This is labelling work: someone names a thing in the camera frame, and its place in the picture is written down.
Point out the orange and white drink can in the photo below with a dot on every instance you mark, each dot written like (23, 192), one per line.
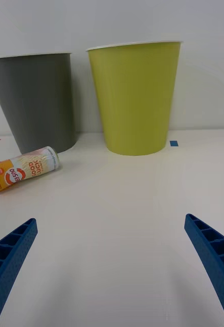
(22, 171)

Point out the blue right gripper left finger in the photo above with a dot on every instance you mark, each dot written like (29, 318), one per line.
(12, 255)

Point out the yellow-green plastic waste bin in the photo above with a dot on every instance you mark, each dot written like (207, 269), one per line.
(135, 102)

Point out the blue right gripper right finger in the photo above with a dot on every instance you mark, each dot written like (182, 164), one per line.
(214, 255)

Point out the grey plastic waste bin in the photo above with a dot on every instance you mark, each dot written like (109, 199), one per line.
(40, 102)

